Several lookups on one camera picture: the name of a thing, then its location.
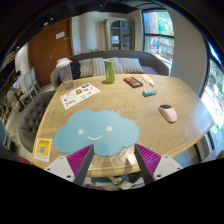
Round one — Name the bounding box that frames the striped cushion right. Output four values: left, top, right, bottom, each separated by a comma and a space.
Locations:
119, 58, 144, 74

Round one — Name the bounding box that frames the white sticker sheet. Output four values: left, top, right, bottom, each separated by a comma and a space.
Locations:
60, 83, 100, 109

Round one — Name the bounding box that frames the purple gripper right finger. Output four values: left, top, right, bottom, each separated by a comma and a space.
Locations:
134, 144, 161, 184

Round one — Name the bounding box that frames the striped cushion left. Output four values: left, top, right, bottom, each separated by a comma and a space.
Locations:
79, 59, 93, 78

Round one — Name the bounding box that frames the green drink can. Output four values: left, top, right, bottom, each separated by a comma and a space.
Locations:
105, 61, 115, 84

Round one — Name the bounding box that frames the grey tufted chair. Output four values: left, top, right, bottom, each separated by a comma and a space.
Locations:
18, 91, 55, 152

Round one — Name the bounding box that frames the white small packet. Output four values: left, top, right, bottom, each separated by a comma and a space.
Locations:
141, 74, 154, 87

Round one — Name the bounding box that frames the grey sofa bench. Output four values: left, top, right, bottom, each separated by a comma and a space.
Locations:
50, 49, 170, 88

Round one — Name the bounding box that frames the striped cushion middle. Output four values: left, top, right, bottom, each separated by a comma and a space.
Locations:
92, 57, 124, 76

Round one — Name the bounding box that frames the wooden glass cabinet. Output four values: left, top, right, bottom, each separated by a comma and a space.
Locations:
104, 17, 134, 50

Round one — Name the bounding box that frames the teal small eraser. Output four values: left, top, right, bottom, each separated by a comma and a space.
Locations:
142, 90, 157, 97

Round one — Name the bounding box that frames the striped cushion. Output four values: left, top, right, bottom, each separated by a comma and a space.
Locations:
119, 58, 144, 74
92, 57, 124, 76
79, 59, 93, 78

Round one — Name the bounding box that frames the white chair background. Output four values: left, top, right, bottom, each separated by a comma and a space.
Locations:
20, 72, 37, 95

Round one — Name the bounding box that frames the yellow QR code card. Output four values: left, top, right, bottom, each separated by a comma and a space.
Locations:
34, 138, 52, 162

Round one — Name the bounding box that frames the blue cloud mouse pad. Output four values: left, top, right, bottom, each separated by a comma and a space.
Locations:
54, 110, 140, 156

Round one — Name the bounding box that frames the brown wooden door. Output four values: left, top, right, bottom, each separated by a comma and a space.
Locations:
28, 19, 73, 87

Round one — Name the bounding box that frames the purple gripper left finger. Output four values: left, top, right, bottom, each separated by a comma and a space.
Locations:
67, 145, 94, 186

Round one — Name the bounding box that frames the pink computer mouse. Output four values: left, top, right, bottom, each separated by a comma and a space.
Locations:
158, 104, 177, 123

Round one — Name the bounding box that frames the clear plastic tumbler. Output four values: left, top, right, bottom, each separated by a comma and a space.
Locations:
56, 58, 73, 89

